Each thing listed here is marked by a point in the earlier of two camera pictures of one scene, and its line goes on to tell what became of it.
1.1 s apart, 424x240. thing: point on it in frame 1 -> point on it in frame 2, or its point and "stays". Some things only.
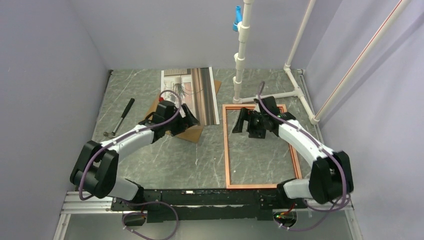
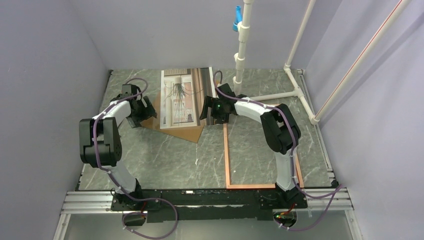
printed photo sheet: [194, 87] stays
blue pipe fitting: [238, 18] stays
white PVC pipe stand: [239, 58] stays
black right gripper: [243, 115] -> [210, 102]
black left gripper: [188, 121] -> [148, 112]
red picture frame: [226, 108] stays
